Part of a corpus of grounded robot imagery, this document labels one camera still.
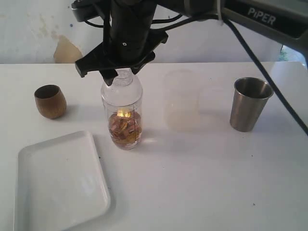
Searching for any stainless steel cup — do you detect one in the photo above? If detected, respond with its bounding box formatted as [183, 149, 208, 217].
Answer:
[230, 77, 273, 132]

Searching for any clear plastic shaker cup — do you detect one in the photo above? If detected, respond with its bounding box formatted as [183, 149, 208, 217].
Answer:
[102, 93, 143, 150]

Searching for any brown wooden cup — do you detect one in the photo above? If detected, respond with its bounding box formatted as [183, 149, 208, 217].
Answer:
[34, 84, 67, 119]

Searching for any white rectangular tray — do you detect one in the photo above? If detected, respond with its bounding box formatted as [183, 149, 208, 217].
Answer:
[13, 131, 111, 231]

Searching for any clear plastic shaker lid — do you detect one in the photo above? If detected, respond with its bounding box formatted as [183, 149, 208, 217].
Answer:
[101, 68, 143, 106]

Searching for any translucent white plastic beaker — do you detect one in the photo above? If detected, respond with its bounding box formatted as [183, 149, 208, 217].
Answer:
[164, 69, 202, 132]

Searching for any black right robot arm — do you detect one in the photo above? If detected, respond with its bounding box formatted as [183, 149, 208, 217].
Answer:
[71, 0, 308, 85]

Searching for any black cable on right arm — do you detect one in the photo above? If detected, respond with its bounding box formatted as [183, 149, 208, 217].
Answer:
[84, 12, 308, 137]

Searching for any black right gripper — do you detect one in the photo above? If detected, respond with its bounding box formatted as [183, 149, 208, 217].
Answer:
[71, 0, 168, 86]

